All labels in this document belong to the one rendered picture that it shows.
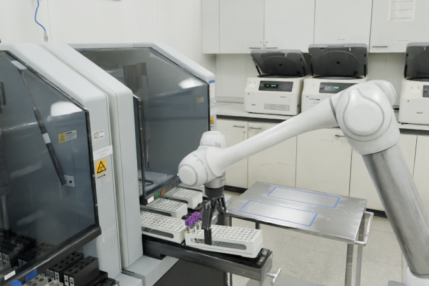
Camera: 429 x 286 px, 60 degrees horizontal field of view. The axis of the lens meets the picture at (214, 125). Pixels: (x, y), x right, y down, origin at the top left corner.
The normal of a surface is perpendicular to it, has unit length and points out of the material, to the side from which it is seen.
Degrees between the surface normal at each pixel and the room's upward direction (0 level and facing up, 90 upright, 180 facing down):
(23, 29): 90
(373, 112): 87
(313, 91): 59
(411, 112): 90
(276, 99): 90
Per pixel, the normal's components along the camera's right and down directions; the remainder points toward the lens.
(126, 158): 0.90, 0.08
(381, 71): -0.44, 0.20
